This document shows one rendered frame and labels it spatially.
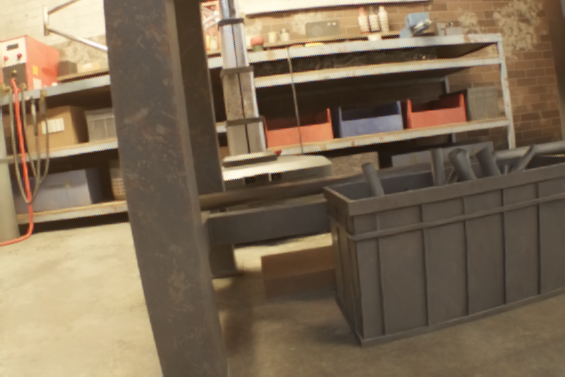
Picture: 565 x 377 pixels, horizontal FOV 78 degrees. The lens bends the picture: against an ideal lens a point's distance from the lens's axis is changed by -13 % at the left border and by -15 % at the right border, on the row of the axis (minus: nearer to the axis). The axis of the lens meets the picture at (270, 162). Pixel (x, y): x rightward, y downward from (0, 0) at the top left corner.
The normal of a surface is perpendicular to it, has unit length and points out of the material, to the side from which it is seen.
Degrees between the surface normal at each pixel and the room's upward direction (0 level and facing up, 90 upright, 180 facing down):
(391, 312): 90
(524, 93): 90
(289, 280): 90
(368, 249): 90
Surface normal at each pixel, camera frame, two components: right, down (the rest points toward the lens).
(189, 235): 0.06, 0.05
